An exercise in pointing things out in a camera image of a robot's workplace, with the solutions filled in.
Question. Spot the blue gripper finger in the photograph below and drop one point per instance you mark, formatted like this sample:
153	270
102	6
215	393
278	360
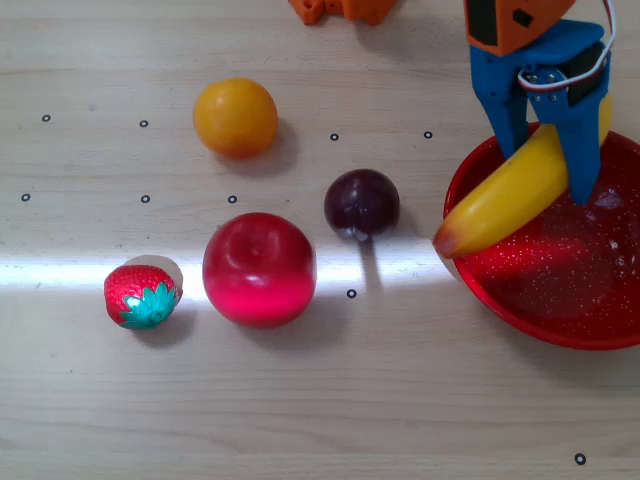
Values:
577	150
507	125

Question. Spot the blue gripper body black motor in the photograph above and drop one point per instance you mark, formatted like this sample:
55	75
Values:
505	75

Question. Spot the yellow plastic banana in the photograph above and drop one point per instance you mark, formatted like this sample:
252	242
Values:
500	210

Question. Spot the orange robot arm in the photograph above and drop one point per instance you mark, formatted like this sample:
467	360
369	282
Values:
510	22

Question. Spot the orange robot arm base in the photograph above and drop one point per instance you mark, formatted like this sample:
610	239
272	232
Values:
345	9

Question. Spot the red speckled bowl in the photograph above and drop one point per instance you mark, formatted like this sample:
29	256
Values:
550	300

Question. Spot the dark purple plastic plum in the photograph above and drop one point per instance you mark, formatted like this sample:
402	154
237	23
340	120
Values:
362	205

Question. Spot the orange plastic fruit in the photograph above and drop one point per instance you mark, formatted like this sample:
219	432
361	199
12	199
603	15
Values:
235	118

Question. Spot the red plastic apple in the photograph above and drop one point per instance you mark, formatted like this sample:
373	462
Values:
259	270

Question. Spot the red plastic strawberry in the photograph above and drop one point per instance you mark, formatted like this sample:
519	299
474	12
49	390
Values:
135	290

